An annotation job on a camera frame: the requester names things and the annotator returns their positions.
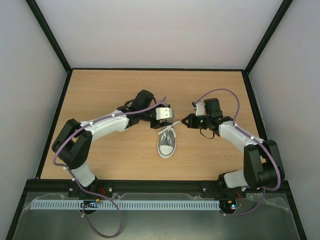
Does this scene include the grey sneaker sideways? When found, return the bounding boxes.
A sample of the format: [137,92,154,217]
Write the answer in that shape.
[157,121,180,159]

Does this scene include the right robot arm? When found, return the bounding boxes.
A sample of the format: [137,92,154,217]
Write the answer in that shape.
[182,98,285,196]

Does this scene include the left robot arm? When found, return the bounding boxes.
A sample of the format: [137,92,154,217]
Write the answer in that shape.
[52,90,174,192]

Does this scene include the right circuit board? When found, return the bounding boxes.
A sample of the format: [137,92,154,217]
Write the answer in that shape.
[219,198,243,210]

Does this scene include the circuit board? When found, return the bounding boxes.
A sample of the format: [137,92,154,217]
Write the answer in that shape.
[219,198,243,210]
[79,198,103,208]

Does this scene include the left circuit board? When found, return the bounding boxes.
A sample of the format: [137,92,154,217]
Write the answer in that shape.
[79,198,103,208]

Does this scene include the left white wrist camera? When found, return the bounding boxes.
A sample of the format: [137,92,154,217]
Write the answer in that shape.
[155,107,174,121]

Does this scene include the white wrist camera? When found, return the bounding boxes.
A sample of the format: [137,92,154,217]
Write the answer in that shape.
[192,101,206,117]
[155,107,174,121]

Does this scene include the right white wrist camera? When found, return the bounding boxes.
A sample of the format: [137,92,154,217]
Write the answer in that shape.
[192,101,206,117]

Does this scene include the light blue cable duct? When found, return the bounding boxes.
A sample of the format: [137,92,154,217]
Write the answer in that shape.
[29,200,220,211]

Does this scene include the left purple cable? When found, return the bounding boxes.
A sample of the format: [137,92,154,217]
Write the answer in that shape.
[53,96,171,237]

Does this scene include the black aluminium frame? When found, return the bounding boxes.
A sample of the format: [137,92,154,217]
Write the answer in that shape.
[6,0,292,240]

